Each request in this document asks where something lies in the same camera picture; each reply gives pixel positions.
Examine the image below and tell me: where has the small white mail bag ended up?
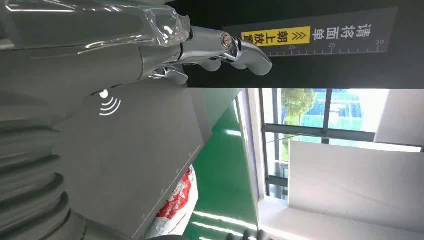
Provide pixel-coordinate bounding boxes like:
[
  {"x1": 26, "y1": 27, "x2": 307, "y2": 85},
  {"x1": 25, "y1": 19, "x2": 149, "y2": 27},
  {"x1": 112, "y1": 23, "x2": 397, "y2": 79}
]
[{"x1": 144, "y1": 164, "x2": 200, "y2": 240}]

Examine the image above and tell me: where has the green conveyor belt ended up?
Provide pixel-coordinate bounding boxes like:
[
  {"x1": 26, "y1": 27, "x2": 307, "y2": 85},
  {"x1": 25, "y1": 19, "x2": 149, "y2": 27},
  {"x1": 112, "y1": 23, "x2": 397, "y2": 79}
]
[{"x1": 183, "y1": 96, "x2": 259, "y2": 240}]

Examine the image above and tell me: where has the dark grey scanner platform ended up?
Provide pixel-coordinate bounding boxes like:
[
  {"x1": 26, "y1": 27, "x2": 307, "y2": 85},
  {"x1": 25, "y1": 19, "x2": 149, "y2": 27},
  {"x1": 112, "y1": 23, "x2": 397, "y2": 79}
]
[{"x1": 51, "y1": 81, "x2": 215, "y2": 240}]

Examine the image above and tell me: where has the white partition board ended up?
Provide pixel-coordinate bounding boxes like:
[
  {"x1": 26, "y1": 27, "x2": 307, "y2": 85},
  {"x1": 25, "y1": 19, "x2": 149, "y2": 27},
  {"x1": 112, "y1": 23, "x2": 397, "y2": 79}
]
[{"x1": 288, "y1": 140, "x2": 424, "y2": 233}]

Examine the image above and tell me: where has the black scanner column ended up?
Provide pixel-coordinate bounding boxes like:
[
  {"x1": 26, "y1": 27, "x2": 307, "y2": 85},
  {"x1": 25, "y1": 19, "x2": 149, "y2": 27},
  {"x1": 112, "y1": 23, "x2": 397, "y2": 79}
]
[{"x1": 167, "y1": 0, "x2": 424, "y2": 90}]

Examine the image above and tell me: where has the grey ruler label yellow patch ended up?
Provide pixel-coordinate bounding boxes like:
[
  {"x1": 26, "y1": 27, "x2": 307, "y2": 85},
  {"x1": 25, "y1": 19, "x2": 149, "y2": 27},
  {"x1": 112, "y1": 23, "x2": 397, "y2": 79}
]
[{"x1": 223, "y1": 7, "x2": 398, "y2": 58}]

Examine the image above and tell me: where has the aluminium conveyor frame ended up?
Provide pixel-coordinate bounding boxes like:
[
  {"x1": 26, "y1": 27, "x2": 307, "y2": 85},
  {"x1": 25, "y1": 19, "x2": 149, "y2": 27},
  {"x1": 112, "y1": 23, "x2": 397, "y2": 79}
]
[{"x1": 233, "y1": 96, "x2": 263, "y2": 229}]

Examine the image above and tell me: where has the glass window dark frame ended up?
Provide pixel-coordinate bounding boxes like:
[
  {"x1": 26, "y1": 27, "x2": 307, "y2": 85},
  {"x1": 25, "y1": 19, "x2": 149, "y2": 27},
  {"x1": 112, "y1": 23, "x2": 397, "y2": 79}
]
[{"x1": 258, "y1": 88, "x2": 424, "y2": 200}]

